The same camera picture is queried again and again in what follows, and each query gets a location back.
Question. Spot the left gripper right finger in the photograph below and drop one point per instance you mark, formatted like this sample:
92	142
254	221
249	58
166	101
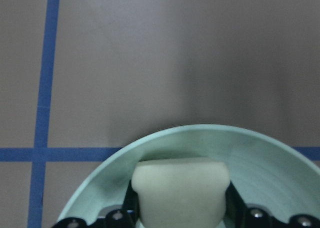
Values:
240	214

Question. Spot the white bun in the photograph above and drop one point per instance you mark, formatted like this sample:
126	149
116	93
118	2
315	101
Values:
185	192

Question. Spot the mint green plate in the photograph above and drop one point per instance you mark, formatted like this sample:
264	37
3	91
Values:
264	171

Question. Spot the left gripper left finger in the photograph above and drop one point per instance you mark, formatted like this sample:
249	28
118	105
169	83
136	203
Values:
124	216

